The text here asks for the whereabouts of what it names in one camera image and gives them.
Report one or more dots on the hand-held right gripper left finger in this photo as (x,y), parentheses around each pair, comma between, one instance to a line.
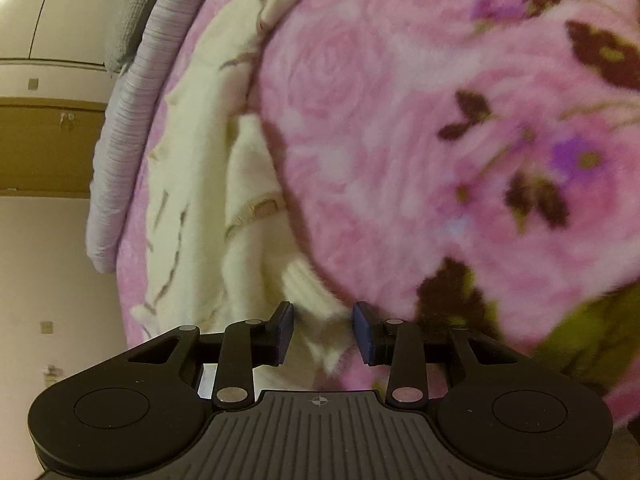
(283,332)

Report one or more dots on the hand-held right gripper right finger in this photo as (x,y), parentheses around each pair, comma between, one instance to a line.
(364,332)

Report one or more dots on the pink floral blanket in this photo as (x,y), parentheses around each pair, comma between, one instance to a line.
(400,110)

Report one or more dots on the lavender ribbed quilt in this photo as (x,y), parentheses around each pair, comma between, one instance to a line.
(125,135)

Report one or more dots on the grey pillow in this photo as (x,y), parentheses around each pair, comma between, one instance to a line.
(135,15)

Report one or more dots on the white wardrobe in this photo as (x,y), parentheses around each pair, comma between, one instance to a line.
(60,10)

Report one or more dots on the wall socket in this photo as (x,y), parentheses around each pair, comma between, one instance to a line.
(33,84)
(47,327)

